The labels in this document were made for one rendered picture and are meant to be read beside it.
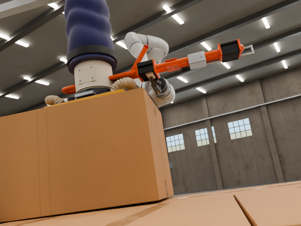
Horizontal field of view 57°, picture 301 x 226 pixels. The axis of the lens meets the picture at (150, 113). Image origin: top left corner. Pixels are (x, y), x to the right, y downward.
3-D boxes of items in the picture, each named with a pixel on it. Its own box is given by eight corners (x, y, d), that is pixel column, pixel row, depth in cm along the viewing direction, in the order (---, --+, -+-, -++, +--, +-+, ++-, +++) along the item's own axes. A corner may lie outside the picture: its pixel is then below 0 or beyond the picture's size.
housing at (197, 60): (189, 64, 113) (187, 54, 114) (190, 70, 120) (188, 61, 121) (206, 59, 112) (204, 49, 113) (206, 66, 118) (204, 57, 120)
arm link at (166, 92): (172, 95, 143) (170, 92, 137) (155, 99, 145) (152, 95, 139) (169, 79, 145) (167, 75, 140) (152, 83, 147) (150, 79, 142)
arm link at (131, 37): (132, 38, 176) (151, 41, 183) (124, 25, 188) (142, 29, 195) (126, 56, 183) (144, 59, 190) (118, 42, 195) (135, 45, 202)
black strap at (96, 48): (57, 60, 119) (56, 52, 120) (82, 79, 141) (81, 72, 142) (106, 47, 115) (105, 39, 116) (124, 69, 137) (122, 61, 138)
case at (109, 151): (-3, 223, 100) (-2, 117, 111) (55, 211, 138) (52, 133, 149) (159, 200, 91) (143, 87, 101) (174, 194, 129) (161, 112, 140)
